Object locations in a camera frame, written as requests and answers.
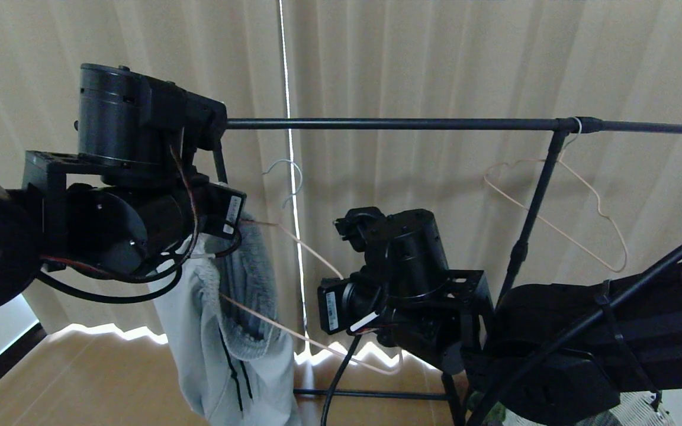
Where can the green printed shirt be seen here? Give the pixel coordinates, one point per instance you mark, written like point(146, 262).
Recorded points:
point(495, 411)

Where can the white laundry basket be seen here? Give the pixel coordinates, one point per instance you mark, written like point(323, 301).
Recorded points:
point(625, 414)

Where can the black clothes rack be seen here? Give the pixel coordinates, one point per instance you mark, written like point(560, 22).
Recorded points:
point(436, 124)

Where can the pink clothes hanger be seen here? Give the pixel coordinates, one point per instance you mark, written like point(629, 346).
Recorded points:
point(270, 319)
point(554, 229)

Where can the pale grey shorts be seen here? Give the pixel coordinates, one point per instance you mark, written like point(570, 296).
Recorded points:
point(199, 355)

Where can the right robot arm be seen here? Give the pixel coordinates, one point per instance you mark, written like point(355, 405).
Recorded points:
point(584, 355)

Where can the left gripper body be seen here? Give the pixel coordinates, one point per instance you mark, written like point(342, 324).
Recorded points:
point(116, 228)

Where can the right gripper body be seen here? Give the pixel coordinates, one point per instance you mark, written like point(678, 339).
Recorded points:
point(353, 296)

